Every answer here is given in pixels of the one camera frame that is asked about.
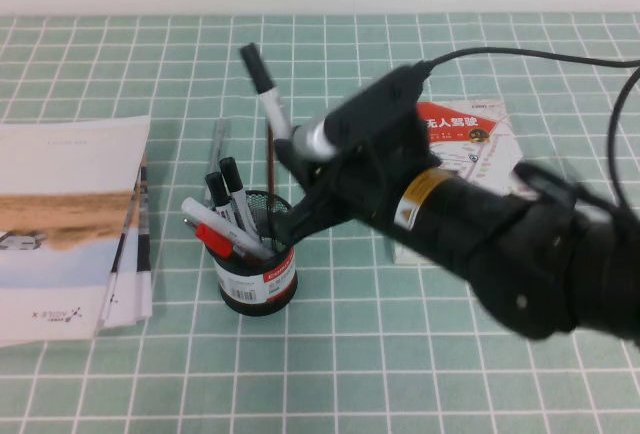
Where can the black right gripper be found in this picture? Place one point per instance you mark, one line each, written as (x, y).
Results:
(370, 189)

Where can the white marker with black cap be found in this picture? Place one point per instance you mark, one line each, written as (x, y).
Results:
(265, 89)

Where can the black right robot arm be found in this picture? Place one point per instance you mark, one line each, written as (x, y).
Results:
(525, 254)

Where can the grey transparent pen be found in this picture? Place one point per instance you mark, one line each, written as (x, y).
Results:
(218, 146)

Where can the red pen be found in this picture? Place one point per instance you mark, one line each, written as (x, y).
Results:
(212, 240)

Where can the black mesh pen holder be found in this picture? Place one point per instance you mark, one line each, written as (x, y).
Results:
(250, 295)

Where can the dark red pencil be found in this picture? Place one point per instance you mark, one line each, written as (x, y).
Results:
(271, 164)

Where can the tall black-capped white marker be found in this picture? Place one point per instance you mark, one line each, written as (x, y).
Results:
(231, 174)

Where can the short black-capped white marker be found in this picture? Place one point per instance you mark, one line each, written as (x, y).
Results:
(216, 189)

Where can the white brochure with dark stripes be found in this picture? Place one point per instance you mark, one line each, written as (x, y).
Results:
(142, 234)

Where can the green grid tablecloth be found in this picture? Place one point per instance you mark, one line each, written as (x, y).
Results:
(350, 354)

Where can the red and white map book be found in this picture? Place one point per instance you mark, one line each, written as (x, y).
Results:
(480, 154)

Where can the landscape photo brochure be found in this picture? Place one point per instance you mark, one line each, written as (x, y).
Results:
(60, 204)

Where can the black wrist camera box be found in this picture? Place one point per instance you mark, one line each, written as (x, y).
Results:
(380, 104)

